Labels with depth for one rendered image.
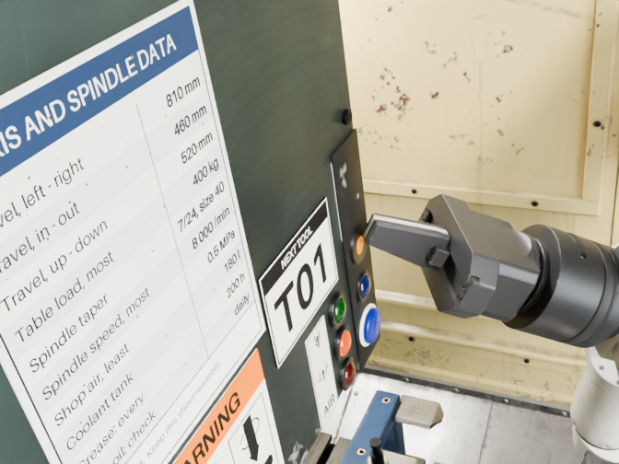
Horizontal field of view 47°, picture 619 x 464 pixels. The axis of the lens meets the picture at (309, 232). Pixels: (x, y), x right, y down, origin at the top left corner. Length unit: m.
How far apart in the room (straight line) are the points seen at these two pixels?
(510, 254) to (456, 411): 1.11
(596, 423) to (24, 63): 0.66
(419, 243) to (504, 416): 1.11
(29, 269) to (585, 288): 0.42
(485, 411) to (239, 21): 1.35
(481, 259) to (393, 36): 0.78
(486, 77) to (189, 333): 0.94
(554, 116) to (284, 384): 0.86
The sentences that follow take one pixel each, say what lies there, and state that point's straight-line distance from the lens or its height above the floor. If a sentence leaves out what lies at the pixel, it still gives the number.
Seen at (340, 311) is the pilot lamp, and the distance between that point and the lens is 0.53.
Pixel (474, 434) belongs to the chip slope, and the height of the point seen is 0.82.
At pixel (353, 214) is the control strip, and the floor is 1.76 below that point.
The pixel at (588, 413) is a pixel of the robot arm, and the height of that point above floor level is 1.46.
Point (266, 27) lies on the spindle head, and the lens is 0.41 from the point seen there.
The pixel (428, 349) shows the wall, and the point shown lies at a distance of 1.61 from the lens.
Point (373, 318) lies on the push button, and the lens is 0.59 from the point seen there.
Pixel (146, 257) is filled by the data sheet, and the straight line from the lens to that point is 0.33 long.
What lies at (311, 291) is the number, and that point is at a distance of 0.49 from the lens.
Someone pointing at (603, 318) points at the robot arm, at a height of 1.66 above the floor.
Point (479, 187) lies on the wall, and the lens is 1.33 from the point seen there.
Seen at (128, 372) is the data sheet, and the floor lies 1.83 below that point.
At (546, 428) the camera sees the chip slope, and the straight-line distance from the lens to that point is 1.63.
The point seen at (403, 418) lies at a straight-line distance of 1.12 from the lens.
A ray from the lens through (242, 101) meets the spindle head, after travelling 0.39.
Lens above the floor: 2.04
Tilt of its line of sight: 32 degrees down
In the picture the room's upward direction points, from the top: 9 degrees counter-clockwise
